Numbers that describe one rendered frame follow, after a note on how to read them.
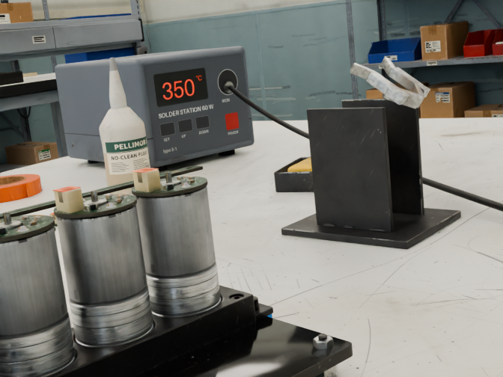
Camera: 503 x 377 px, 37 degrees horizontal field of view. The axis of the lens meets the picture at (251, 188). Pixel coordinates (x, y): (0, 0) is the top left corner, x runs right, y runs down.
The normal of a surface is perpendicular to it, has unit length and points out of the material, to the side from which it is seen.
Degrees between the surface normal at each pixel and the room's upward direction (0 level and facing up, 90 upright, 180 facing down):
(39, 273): 90
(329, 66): 90
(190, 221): 90
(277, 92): 90
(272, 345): 0
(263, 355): 0
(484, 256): 0
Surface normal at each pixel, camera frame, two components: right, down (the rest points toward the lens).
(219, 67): 0.64, 0.09
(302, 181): -0.39, 0.23
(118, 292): 0.42, 0.14
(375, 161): -0.63, 0.22
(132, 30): 0.80, 0.04
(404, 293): -0.11, -0.97
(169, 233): 0.00, 0.21
